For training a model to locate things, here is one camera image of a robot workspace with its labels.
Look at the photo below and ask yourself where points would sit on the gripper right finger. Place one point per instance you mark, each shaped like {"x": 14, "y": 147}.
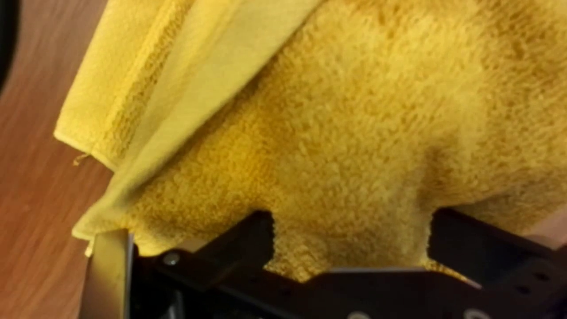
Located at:
{"x": 496, "y": 261}

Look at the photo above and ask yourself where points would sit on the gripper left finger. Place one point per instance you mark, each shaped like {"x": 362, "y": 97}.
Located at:
{"x": 230, "y": 254}

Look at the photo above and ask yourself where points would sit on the yellow towel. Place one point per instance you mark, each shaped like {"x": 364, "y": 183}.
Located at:
{"x": 336, "y": 128}

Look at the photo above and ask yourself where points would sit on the black round object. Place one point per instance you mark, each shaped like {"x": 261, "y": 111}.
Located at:
{"x": 6, "y": 40}

